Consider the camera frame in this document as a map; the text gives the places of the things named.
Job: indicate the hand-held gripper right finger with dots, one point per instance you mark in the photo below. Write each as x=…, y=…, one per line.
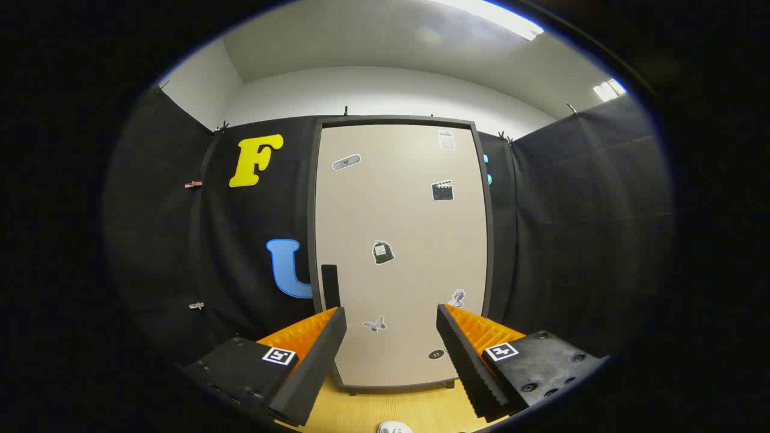
x=469, y=367

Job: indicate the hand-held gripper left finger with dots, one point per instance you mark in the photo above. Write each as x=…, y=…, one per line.
x=313, y=373

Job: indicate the white canvas shoe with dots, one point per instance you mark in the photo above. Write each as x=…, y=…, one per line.
x=395, y=428

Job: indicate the grey shoe cabinet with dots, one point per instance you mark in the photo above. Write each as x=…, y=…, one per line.
x=311, y=210

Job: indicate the black backdrop cloth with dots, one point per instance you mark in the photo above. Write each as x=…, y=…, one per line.
x=162, y=240

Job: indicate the small ceiling light panel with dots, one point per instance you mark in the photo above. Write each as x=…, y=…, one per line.
x=609, y=89

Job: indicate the long ceiling light panel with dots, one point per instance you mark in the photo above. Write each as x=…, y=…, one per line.
x=496, y=17

